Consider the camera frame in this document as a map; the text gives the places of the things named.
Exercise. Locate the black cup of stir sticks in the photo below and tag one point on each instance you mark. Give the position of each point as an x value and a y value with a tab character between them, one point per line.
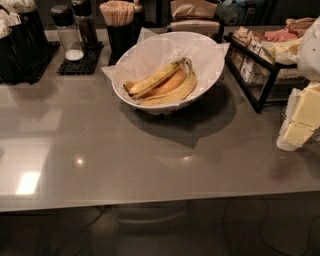
118	17

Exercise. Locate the yellow banana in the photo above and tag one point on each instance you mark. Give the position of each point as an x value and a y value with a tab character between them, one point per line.
180	93
155	79

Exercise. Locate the black rubber mat large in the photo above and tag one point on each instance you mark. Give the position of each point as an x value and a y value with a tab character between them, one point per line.
36	68

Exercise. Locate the black rubber mat small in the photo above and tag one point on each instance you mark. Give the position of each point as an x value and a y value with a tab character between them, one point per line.
85	66

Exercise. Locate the dark pepper shaker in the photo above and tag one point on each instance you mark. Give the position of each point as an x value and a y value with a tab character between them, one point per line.
83	14

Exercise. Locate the middle orange-yellow banana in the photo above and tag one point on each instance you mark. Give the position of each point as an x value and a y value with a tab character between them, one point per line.
169	84

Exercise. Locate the black condiment caddy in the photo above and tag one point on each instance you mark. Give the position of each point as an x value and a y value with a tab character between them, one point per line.
22	37

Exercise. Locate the black wire packet rack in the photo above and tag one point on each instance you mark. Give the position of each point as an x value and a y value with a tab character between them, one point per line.
258	78

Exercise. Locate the clear sugar shaker black lid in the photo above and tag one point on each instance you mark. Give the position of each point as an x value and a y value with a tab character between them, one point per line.
62	16

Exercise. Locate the white paper liner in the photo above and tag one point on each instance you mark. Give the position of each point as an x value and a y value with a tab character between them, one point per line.
156	56

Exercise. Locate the white bowl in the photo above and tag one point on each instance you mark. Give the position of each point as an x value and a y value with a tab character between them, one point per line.
156	106

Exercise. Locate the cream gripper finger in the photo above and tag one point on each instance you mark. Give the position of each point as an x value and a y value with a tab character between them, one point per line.
292	136

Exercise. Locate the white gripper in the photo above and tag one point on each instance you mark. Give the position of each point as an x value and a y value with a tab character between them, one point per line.
310	53

